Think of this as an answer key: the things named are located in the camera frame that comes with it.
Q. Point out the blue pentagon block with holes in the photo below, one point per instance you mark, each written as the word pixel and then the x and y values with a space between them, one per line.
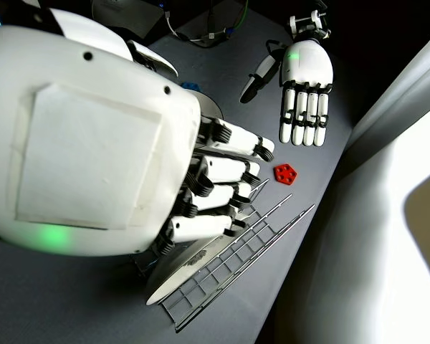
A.
pixel 190 86

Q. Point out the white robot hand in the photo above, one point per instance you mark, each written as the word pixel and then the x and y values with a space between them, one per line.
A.
pixel 308 64
pixel 93 150

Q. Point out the red pentagon block with holes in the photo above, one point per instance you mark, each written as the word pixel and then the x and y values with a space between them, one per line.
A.
pixel 285 174

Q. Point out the white backdrop sheet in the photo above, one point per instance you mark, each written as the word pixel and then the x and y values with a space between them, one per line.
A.
pixel 372 161

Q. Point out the white plate two leaf prints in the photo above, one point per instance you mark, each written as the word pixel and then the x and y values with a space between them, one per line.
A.
pixel 179 276

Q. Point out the grey table cloth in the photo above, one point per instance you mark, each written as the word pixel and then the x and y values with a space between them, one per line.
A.
pixel 93 304

